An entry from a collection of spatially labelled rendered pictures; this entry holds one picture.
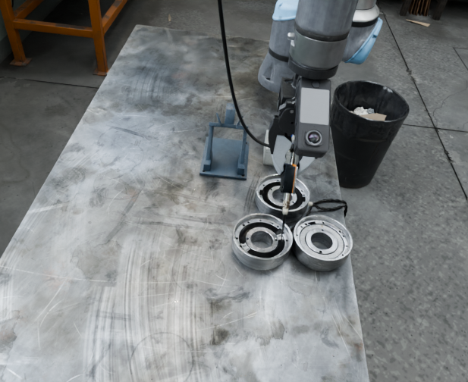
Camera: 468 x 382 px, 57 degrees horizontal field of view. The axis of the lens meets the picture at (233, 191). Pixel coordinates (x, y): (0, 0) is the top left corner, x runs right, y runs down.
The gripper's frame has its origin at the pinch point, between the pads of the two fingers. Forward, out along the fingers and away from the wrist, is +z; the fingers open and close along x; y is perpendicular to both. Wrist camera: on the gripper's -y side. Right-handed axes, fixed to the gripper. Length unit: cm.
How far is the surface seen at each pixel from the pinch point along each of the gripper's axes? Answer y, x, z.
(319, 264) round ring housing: -11.2, -6.7, 10.1
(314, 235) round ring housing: -4.3, -6.4, 10.8
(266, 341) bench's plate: -24.7, 1.9, 12.9
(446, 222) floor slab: 85, -94, 94
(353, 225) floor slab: 76, -48, 94
